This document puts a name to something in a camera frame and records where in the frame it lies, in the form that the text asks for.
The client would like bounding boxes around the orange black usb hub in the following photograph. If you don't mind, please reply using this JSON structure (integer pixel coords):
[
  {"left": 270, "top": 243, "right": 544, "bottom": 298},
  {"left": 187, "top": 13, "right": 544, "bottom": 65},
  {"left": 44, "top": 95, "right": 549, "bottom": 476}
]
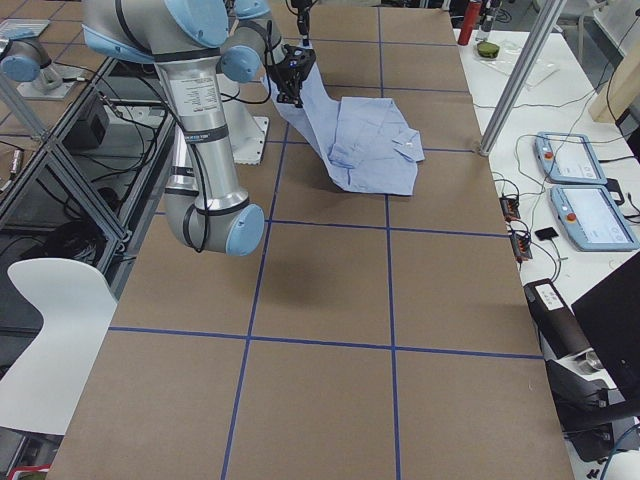
[{"left": 499, "top": 196, "right": 521, "bottom": 222}]

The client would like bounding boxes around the red cylindrical thermos bottle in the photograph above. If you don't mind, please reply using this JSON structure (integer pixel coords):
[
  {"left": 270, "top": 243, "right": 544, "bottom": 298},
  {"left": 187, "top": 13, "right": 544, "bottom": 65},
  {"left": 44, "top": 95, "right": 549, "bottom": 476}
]
[{"left": 457, "top": 0, "right": 482, "bottom": 46}]

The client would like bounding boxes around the black smartphone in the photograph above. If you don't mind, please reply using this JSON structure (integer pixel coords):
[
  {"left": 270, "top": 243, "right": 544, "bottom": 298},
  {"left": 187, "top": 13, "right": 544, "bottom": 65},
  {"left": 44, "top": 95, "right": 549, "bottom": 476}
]
[{"left": 534, "top": 227, "right": 559, "bottom": 241}]

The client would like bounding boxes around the aluminium extrusion camera post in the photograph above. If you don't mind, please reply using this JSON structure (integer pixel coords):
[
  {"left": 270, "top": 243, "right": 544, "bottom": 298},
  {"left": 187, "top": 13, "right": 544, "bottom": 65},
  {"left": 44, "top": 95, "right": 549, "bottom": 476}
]
[{"left": 478, "top": 0, "right": 566, "bottom": 157}]

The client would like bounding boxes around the clear plastic MiNi bag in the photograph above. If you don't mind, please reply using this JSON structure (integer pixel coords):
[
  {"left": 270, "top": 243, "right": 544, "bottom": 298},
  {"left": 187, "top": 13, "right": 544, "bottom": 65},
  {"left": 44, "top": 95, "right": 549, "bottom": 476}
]
[{"left": 488, "top": 40, "right": 559, "bottom": 90}]

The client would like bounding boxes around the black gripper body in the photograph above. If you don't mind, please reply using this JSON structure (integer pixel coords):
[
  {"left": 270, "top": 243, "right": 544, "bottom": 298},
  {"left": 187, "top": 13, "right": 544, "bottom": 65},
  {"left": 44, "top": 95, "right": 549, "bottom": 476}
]
[
  {"left": 296, "top": 9, "right": 310, "bottom": 36},
  {"left": 267, "top": 44, "right": 316, "bottom": 103}
]

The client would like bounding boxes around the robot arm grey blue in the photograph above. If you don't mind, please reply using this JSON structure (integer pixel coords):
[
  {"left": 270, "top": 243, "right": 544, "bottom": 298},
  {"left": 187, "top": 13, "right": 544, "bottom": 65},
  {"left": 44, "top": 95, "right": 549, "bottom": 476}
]
[
  {"left": 285, "top": 0, "right": 317, "bottom": 47},
  {"left": 83, "top": 1, "right": 316, "bottom": 256}
]

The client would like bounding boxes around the blue striped button shirt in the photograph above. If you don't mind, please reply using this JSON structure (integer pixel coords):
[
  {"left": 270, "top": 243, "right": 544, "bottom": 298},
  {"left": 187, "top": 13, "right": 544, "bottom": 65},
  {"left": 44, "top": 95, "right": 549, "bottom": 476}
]
[{"left": 274, "top": 66, "right": 425, "bottom": 196}]

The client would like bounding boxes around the aluminium frame side table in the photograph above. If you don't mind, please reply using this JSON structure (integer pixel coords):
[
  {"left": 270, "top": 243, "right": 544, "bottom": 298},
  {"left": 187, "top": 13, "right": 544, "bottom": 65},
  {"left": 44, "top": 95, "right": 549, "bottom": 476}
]
[{"left": 1, "top": 60, "right": 174, "bottom": 293}]

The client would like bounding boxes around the white chair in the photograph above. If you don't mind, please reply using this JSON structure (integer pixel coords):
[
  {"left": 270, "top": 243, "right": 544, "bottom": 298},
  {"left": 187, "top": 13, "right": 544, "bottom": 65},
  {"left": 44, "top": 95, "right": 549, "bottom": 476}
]
[{"left": 1, "top": 258, "right": 117, "bottom": 435}]

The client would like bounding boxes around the blue teach pendant red button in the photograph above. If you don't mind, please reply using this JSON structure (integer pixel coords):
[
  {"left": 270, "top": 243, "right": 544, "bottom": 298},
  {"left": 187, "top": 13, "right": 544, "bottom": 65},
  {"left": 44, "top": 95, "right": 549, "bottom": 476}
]
[{"left": 534, "top": 132, "right": 607, "bottom": 185}]

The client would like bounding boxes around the black monitor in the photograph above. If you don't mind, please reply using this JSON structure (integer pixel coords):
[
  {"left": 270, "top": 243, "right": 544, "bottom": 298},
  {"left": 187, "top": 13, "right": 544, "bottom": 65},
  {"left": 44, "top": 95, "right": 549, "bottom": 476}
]
[{"left": 572, "top": 255, "right": 640, "bottom": 399}]

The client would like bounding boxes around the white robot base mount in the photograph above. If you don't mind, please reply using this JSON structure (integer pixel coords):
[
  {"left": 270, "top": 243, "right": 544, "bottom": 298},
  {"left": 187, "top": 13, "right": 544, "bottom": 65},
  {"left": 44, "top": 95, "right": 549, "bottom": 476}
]
[{"left": 217, "top": 73, "right": 269, "bottom": 165}]

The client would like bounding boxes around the black box with label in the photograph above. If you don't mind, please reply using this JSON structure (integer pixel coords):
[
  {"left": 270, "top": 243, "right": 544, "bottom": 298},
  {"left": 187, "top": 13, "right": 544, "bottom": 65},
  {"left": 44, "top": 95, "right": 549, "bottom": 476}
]
[{"left": 523, "top": 279, "right": 591, "bottom": 360}]

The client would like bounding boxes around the brown table mat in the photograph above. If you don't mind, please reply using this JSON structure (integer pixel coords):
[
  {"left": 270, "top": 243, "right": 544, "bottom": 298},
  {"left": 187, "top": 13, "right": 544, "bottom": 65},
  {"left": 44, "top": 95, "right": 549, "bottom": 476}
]
[{"left": 50, "top": 6, "right": 572, "bottom": 479}]

